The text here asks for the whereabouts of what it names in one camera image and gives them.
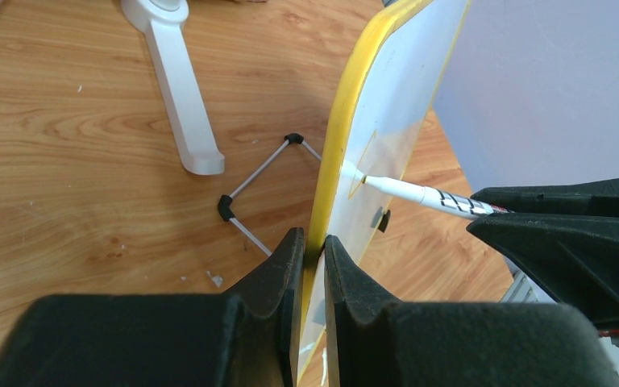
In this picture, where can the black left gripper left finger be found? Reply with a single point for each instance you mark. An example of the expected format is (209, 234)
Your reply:
(247, 335)

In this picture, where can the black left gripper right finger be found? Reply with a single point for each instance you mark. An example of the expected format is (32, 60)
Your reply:
(374, 338)

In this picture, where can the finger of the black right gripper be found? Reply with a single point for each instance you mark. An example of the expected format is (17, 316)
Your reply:
(573, 258)
(593, 198)

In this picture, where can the white whiteboard marker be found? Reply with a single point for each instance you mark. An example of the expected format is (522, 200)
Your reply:
(426, 196)

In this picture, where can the yellow framed whiteboard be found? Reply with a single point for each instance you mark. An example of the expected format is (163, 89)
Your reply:
(379, 108)

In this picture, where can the metal whiteboard stand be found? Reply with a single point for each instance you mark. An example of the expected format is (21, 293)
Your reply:
(267, 181)

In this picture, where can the white clothes rack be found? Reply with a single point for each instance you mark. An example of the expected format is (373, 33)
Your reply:
(161, 23)

